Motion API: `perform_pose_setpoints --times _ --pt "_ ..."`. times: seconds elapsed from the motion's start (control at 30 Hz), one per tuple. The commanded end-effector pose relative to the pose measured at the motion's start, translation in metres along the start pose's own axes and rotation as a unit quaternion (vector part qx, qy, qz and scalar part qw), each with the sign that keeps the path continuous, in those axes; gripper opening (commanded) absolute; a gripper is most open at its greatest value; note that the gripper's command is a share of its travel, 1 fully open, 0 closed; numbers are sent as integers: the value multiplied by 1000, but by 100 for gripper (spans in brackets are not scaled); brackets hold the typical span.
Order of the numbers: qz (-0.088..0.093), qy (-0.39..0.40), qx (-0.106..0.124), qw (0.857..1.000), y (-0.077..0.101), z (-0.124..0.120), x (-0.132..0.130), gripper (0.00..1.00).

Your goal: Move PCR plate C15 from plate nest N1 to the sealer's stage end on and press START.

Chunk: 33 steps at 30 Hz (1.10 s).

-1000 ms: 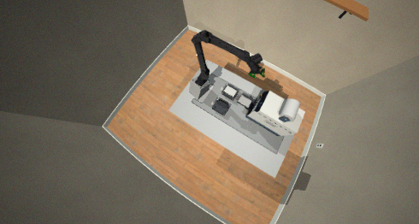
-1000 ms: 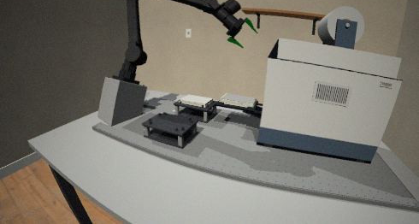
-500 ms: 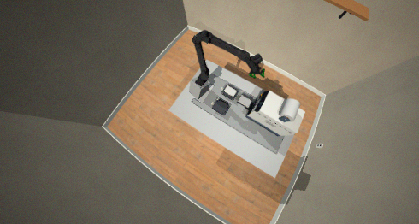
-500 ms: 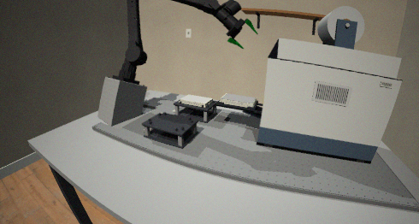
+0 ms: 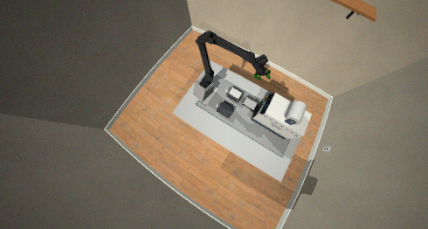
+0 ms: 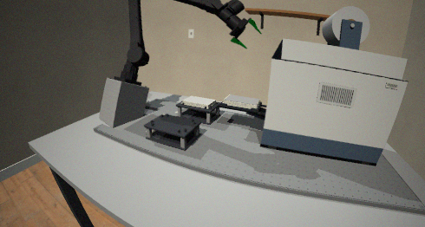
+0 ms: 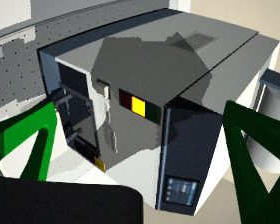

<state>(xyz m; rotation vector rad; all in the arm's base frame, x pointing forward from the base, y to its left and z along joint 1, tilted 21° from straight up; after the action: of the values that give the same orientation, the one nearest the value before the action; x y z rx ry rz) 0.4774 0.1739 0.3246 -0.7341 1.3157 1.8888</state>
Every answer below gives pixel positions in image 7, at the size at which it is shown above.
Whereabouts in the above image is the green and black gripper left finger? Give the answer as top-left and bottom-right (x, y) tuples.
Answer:
(0, 101), (57, 181)

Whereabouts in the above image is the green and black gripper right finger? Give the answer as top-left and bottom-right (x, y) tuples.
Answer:
(222, 100), (280, 224)

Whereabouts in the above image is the grey cylinder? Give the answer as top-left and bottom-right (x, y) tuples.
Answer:
(246, 85), (280, 173)

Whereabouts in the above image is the white sheet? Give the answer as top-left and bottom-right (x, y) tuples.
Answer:
(0, 115), (67, 178)

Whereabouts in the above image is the grey perforated base plate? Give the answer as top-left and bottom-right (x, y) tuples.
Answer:
(0, 0), (178, 183)

